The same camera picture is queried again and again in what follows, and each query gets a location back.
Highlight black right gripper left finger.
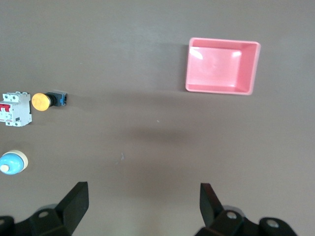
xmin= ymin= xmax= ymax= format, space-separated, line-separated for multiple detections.
xmin=0 ymin=181 xmax=89 ymax=236

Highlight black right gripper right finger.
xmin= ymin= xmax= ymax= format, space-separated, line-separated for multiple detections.
xmin=195 ymin=183 xmax=300 ymax=236

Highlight yellow push button switch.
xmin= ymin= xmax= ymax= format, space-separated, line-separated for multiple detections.
xmin=31 ymin=91 xmax=68 ymax=112

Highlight blue desk call bell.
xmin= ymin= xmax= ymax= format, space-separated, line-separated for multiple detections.
xmin=0 ymin=149 xmax=29 ymax=176

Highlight white circuit breaker red switches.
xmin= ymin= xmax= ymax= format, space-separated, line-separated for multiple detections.
xmin=0 ymin=91 xmax=32 ymax=127

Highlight pink plastic box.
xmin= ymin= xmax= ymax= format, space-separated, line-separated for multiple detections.
xmin=185 ymin=37 xmax=261 ymax=96

